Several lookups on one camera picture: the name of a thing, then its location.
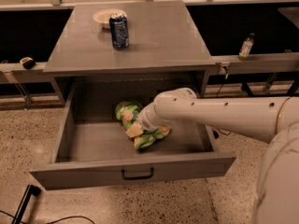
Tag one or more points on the black drawer handle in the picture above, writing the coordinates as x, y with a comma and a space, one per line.
128, 176

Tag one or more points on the grey rail shelf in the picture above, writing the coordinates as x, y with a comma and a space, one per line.
258, 62

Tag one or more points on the blue soda can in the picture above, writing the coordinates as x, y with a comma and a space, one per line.
119, 31

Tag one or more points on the grey cabinet counter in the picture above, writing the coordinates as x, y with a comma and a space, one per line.
165, 50

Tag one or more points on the black stand leg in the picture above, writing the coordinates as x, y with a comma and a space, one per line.
30, 191

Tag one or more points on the green rice chip bag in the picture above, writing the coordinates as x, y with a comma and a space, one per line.
127, 112

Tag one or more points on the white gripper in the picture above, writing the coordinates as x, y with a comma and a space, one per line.
146, 121

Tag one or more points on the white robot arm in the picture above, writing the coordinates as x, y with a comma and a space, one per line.
274, 120

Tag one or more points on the small glass bottle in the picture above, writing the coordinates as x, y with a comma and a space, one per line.
246, 47

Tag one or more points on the grey open drawer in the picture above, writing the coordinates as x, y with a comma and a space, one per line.
92, 149

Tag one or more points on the black and yellow tape measure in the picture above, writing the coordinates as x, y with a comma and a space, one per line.
27, 62

